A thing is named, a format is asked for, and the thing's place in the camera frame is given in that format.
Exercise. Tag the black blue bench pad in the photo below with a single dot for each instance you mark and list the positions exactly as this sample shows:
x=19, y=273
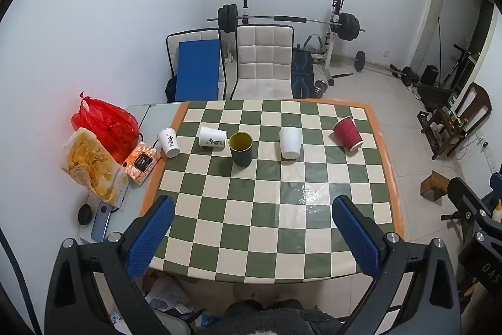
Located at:
x=302, y=74

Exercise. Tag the blue folded mat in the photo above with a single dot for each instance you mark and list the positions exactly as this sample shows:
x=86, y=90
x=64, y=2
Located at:
x=198, y=70

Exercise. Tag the orange patterned packet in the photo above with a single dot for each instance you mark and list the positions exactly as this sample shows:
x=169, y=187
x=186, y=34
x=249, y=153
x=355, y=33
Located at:
x=142, y=162

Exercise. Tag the crumpled papers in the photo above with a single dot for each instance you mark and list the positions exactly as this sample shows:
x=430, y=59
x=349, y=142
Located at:
x=168, y=297

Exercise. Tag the person's dark fleece clothing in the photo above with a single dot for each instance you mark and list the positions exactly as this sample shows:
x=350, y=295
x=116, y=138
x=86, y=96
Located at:
x=274, y=319

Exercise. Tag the red ribbed paper cup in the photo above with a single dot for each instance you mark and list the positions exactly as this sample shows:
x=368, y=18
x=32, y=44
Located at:
x=348, y=134

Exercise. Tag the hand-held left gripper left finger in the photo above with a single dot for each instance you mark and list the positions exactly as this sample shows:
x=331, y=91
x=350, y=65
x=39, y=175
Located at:
x=151, y=237

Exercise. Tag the white padded chair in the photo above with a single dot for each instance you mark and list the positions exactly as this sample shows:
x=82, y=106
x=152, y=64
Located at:
x=196, y=62
x=263, y=62

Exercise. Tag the green white checkered table mat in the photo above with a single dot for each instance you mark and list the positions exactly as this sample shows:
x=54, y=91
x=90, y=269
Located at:
x=274, y=209

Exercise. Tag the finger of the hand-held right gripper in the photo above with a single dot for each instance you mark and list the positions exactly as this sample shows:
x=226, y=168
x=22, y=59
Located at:
x=466, y=199

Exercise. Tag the short barbell on floor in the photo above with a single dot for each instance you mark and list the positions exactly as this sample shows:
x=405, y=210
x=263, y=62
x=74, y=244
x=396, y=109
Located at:
x=386, y=68

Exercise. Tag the black kick scooter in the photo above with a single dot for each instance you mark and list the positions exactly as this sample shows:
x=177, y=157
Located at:
x=459, y=64

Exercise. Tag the red plastic bag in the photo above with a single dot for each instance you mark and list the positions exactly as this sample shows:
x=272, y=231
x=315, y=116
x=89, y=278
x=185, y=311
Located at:
x=106, y=127

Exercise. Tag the long barbell with black plates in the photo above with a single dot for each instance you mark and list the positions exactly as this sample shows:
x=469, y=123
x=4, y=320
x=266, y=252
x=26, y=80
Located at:
x=282, y=20

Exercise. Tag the black round object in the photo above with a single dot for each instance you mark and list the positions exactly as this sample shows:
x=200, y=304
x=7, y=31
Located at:
x=85, y=214

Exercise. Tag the white weight bench rack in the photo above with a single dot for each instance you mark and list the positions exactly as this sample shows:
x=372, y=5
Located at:
x=333, y=32

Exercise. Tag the small metal dumbbell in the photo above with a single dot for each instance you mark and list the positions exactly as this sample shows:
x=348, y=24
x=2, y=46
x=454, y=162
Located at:
x=319, y=87

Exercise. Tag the dark wooden chair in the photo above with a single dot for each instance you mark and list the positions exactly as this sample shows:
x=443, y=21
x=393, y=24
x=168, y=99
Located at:
x=459, y=119

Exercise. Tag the white power strip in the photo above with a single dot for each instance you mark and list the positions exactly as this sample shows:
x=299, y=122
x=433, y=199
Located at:
x=487, y=152

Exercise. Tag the small wooden stool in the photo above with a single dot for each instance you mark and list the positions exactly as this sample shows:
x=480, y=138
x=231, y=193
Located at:
x=434, y=186

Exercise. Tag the white printed paper cup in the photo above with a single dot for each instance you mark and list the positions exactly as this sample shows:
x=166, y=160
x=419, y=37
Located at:
x=169, y=142
x=212, y=137

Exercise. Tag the dark green cup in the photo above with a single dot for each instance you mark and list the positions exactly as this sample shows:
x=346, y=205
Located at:
x=240, y=149

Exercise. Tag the grey blue smartphone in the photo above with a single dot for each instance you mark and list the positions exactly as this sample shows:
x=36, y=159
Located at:
x=102, y=223

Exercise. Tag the plain white cup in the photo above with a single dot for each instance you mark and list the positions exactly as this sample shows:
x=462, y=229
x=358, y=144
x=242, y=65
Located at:
x=290, y=143

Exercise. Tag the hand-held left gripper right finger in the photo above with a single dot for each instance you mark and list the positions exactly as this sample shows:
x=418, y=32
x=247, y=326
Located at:
x=359, y=237

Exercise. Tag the yellow snack bag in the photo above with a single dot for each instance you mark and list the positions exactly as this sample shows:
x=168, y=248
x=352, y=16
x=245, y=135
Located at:
x=88, y=166

